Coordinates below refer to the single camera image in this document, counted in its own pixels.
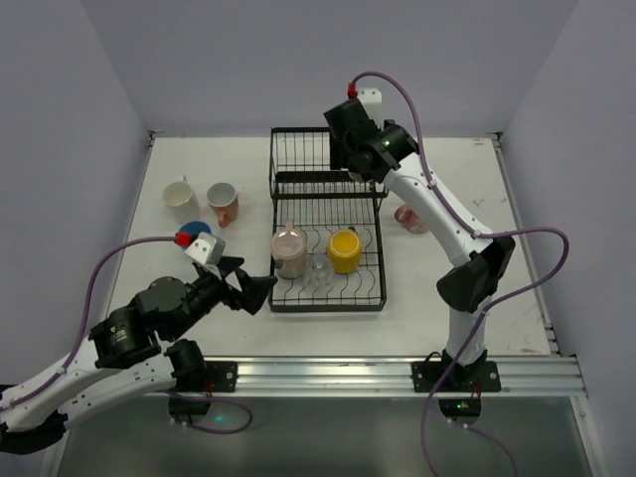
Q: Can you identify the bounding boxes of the yellow mug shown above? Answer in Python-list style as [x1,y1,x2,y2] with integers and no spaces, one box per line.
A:
[327,228,362,274]

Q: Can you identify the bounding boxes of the black wire dish rack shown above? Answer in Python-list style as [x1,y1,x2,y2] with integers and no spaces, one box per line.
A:
[268,127,388,313]

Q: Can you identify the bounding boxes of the salmon floral mug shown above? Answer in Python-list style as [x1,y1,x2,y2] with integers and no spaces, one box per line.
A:
[206,182,239,228]

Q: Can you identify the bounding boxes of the white ceramic mug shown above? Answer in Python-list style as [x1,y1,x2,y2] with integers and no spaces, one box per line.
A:
[162,175,200,224]

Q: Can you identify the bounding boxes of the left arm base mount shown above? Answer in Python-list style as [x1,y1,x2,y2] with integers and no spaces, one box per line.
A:
[168,361,238,423]

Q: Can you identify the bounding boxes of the clear glass cup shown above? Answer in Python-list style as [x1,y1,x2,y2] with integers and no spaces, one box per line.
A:
[304,254,335,292]

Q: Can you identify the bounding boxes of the pink floral mug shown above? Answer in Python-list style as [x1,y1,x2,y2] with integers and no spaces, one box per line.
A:
[394,205,428,235]

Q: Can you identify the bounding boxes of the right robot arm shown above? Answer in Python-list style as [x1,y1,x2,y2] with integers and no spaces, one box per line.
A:
[324,98,516,386]

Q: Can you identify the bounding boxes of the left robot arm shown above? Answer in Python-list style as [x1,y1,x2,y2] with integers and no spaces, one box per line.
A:
[1,257,277,455]

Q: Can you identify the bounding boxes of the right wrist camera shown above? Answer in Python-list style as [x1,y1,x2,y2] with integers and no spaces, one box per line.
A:
[357,87,383,122]

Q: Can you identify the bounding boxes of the aluminium mounting rail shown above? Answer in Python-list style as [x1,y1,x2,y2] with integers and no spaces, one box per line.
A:
[62,352,592,398]

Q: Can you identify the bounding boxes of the blue tumbler cup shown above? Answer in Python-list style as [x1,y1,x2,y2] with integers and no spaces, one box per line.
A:
[179,221,212,236]

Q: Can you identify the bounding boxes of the iridescent pink mug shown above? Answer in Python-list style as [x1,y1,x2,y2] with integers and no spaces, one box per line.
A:
[270,219,307,279]

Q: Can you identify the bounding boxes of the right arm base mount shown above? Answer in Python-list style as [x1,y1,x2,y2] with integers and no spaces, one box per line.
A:
[410,352,502,424]

